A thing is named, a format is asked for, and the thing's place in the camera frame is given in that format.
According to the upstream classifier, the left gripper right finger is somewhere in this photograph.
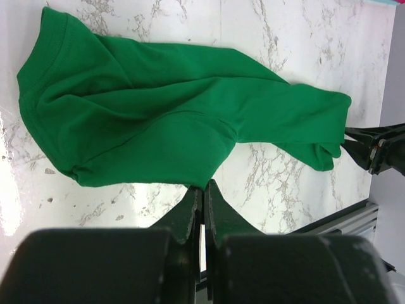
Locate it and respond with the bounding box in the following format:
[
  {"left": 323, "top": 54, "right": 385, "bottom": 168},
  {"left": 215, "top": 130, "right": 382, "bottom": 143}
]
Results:
[{"left": 204, "top": 179, "right": 262, "bottom": 303}]

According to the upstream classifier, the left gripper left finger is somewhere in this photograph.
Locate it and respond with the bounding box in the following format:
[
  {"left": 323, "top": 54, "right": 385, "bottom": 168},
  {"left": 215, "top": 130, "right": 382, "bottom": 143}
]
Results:
[{"left": 151, "top": 187, "right": 203, "bottom": 303}]

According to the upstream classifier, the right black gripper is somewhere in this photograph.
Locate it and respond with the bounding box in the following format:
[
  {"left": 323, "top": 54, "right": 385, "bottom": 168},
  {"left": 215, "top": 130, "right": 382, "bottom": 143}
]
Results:
[{"left": 343, "top": 123, "right": 404, "bottom": 175}]

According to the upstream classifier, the green t shirt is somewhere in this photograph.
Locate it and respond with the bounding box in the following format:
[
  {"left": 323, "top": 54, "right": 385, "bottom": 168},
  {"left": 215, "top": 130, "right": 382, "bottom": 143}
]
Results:
[{"left": 17, "top": 7, "right": 351, "bottom": 189}]

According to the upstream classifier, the folded light blue t shirt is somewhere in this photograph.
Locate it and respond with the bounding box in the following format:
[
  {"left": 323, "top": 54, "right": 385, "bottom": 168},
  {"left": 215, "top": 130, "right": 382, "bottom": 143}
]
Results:
[{"left": 370, "top": 0, "right": 392, "bottom": 5}]

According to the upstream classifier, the aluminium frame rail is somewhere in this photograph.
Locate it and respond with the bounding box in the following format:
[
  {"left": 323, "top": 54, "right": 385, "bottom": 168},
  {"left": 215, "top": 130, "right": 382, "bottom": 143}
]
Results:
[{"left": 290, "top": 199, "right": 379, "bottom": 236}]

